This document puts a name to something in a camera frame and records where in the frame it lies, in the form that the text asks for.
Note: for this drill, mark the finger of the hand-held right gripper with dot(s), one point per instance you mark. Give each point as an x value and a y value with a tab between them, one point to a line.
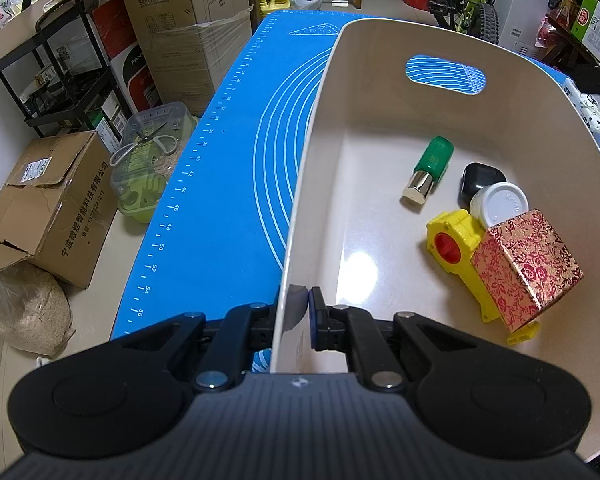
592	80

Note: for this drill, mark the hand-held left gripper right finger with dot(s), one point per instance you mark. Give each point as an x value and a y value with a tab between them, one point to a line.
313	310

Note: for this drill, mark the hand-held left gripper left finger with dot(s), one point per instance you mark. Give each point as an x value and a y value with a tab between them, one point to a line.
260	321

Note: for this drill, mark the beige plastic storage bin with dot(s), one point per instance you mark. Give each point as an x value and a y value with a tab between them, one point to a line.
360	240

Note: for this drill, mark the small black case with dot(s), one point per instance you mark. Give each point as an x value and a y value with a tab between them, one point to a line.
480	175

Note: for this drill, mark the white plastic bottle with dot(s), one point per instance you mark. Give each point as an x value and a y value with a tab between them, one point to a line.
497	202

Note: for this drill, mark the yellow plastic clamp tool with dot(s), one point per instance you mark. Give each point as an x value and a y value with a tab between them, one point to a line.
455	232

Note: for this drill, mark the green bottle with metallic cap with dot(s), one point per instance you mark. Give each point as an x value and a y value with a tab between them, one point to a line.
432	162

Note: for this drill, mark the red gold patterned box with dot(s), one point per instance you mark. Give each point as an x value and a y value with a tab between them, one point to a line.
525	270

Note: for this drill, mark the white patterned tissue box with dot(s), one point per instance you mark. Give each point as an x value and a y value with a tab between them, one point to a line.
595	112

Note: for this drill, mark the dark wooden side table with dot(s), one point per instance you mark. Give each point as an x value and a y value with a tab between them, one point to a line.
565	45

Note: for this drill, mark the green and white carton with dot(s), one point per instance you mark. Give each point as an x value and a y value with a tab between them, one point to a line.
597	25

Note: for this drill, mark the black and green bicycle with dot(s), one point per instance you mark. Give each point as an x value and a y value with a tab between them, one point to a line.
472	5

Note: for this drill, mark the blue silicone baking mat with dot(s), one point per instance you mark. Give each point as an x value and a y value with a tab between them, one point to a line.
240	160

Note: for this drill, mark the clear green plastic container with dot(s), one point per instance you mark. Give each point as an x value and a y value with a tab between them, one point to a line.
145	185

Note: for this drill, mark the clear bag of grain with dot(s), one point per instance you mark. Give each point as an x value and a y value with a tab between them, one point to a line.
25	310

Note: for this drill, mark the torn cardboard box on floor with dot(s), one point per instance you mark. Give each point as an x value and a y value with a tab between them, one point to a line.
55	205

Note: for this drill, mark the plastic wrapped cardboard box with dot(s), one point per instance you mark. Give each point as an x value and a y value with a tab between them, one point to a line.
200	65

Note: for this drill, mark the red and black appliance box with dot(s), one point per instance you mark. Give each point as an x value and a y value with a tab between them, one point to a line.
130	70

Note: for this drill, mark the black metal cart rack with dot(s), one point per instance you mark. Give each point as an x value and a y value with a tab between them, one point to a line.
70	85

